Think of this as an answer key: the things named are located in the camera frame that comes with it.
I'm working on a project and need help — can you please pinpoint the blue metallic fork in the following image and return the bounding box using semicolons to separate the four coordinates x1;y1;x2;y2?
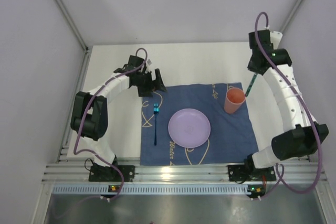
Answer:
153;103;159;146

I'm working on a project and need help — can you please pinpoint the teal-handled metal spoon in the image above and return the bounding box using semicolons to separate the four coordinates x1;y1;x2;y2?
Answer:
245;73;258;97

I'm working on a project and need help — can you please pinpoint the orange plastic cup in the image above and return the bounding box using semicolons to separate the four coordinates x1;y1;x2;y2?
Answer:
224;88;246;114

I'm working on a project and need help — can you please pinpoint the purple plastic plate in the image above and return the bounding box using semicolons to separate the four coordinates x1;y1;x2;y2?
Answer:
168;109;211;148

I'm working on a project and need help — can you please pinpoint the blue fish-print cloth napkin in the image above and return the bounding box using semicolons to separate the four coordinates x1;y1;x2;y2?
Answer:
140;82;258;166

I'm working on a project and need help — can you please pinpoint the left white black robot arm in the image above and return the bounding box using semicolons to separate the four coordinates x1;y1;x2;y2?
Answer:
70;55;166;167

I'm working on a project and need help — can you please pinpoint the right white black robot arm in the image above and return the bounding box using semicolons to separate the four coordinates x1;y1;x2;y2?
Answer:
246;30;329;169

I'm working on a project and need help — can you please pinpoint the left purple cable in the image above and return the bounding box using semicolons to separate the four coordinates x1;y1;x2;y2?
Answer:
73;48;149;202

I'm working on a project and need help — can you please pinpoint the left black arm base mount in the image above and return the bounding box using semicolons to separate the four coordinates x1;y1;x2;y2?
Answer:
88;164;135;182

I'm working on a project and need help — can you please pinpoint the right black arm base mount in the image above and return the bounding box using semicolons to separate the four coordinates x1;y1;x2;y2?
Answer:
227;164;276;184

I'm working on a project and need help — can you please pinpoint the aluminium rail frame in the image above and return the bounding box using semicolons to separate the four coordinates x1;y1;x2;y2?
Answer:
42;158;318;184

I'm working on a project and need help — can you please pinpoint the white slotted cable duct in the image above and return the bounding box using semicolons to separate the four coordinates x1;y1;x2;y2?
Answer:
52;184;265;195

